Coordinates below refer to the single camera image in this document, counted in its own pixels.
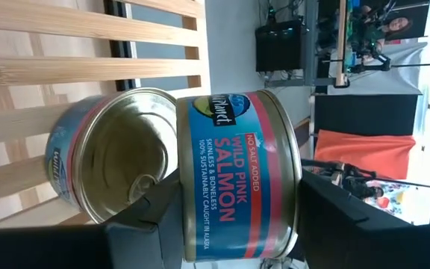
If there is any wooden slatted shelf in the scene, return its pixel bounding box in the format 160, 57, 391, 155
0, 0, 213, 229

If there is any colourful poster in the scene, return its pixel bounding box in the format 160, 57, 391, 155
364, 179, 430, 225

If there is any black metal table frame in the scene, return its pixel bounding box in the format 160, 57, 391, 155
102, 0, 141, 93

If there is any red fabric backdrop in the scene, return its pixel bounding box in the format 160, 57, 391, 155
314, 129, 417, 180

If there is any black fabric backdrop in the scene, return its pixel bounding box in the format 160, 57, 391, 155
314, 93, 420, 137

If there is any black computer tower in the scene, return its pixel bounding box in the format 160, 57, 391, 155
255, 18, 310, 73

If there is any pink stripe salmon can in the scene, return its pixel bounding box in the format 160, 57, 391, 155
44, 87, 181, 225
175, 88, 304, 263

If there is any person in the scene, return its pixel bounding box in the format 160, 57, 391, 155
360, 5, 430, 43

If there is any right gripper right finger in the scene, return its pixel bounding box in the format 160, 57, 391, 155
297, 168, 430, 269

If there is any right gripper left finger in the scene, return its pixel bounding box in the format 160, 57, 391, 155
0, 168, 185, 269

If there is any white fabric backdrop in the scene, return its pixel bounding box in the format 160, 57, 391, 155
326, 40, 430, 96

